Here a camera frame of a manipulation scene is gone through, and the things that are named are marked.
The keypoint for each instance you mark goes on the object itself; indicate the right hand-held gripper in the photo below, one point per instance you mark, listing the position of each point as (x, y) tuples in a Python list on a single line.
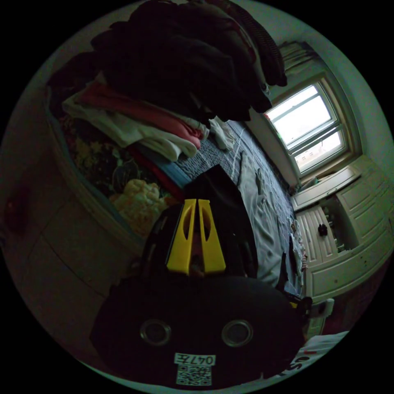
[(300, 304)]

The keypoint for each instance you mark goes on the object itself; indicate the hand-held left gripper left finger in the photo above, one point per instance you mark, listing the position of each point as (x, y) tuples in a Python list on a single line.
[(180, 243)]

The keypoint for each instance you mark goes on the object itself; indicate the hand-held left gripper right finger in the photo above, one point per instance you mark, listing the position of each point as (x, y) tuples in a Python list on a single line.
[(212, 249)]

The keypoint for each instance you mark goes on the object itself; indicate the gray short sleeve shirt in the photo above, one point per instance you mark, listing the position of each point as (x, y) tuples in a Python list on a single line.
[(261, 221)]

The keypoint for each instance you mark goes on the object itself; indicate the person's right hand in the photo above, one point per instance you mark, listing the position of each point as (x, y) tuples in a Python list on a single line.
[(320, 311)]

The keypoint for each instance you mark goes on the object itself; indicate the black flat board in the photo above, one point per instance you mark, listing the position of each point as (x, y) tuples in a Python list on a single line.
[(215, 187)]

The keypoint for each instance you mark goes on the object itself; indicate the bed with patterned quilt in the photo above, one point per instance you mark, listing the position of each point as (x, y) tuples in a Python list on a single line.
[(212, 157)]

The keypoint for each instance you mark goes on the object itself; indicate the white cupboard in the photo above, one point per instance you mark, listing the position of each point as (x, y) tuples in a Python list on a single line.
[(354, 221)]

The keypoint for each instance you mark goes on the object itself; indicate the white cloth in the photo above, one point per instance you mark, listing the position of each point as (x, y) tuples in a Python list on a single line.
[(223, 132)]

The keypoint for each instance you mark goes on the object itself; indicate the window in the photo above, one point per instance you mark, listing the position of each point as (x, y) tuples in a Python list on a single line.
[(307, 129)]

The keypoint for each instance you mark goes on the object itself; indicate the pile of clothes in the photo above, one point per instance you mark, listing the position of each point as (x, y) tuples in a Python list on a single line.
[(172, 77)]

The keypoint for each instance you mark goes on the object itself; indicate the curtain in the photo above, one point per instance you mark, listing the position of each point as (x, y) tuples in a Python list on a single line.
[(297, 55)]

